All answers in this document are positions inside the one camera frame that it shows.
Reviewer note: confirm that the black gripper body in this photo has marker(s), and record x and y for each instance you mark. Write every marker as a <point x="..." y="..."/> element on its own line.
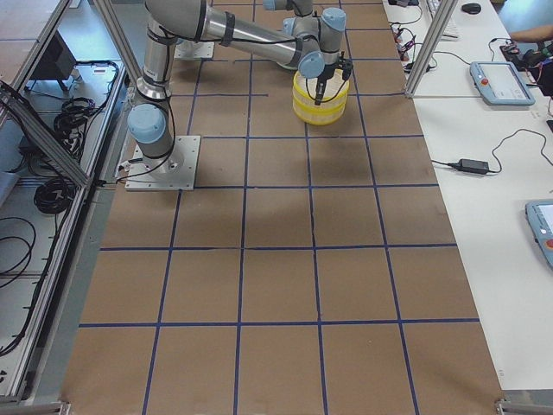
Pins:
<point x="325" y="73"/>

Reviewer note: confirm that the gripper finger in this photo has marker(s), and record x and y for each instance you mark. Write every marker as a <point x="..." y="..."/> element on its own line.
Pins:
<point x="320" y="89"/>
<point x="346" y="66"/>

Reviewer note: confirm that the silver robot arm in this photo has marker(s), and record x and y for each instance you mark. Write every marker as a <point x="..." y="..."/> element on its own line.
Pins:
<point x="301" y="8"/>
<point x="308" y="42"/>

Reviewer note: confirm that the right side teach pendant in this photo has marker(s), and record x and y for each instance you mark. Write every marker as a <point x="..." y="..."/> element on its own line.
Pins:
<point x="500" y="84"/>

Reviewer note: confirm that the right side power adapter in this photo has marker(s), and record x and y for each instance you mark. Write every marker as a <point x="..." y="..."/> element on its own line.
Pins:
<point x="471" y="166"/>

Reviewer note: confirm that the right side frame post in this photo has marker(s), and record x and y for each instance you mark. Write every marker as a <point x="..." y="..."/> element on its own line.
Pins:
<point x="431" y="39"/>

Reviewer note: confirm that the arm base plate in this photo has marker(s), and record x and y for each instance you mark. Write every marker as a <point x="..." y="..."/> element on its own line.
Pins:
<point x="177" y="173"/>
<point x="193" y="51"/>

